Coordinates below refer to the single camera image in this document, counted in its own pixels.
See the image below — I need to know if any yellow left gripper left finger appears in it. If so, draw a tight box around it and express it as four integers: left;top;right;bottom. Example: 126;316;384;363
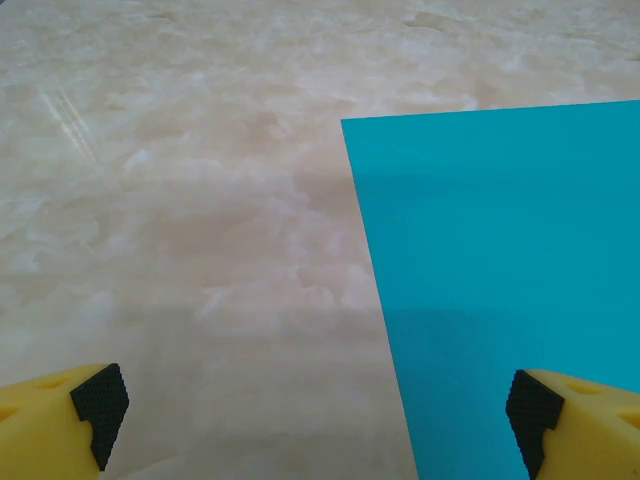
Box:
0;363;130;480

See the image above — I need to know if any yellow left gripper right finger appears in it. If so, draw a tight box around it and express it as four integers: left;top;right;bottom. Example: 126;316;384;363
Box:
505;368;640;480

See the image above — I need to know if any blue paper sheet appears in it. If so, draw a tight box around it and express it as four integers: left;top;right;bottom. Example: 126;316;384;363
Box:
340;99;640;480

